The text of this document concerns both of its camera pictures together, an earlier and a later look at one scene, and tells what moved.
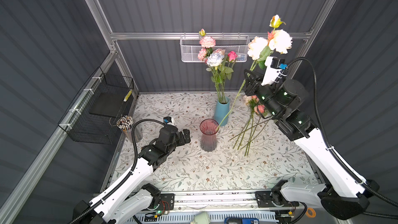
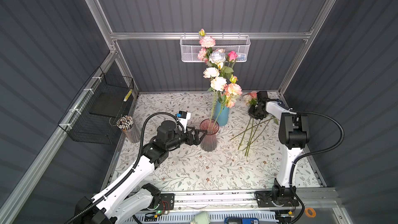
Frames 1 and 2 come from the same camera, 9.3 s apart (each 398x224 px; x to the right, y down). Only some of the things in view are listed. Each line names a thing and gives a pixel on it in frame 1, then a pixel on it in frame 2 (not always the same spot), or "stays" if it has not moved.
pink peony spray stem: (207, 42) stays
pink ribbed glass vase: (208, 128) stays
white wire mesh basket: (190, 45) stays
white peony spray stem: (260, 48) → (218, 84)
